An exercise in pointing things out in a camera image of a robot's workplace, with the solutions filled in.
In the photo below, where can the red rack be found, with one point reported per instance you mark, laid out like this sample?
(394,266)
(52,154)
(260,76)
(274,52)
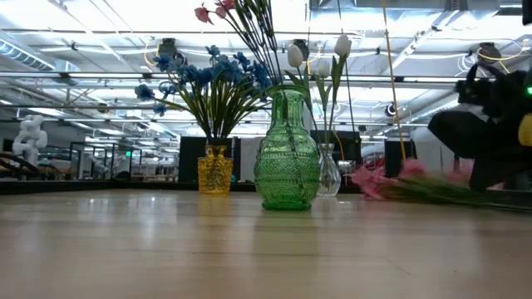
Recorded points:
(374,161)

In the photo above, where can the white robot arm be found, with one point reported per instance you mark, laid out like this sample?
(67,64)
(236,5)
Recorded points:
(30,137)

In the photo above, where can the pink artificial flower stem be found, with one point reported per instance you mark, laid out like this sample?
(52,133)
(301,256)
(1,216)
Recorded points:
(367,182)
(411,168)
(203,14)

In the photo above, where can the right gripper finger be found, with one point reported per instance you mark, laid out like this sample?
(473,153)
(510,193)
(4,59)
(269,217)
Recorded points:
(490,172)

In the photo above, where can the clear glass vase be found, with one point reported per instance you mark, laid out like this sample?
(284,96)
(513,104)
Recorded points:
(331,174)

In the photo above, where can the black panel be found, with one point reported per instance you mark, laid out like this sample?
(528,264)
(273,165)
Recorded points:
(395,158)
(189,158)
(351,143)

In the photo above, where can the white cloth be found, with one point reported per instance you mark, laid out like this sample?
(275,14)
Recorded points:
(420,149)

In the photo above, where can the green glass vase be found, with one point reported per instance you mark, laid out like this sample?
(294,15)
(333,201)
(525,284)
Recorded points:
(287,166)

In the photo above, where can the yellow glass vase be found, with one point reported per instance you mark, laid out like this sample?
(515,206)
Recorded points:
(215,172)

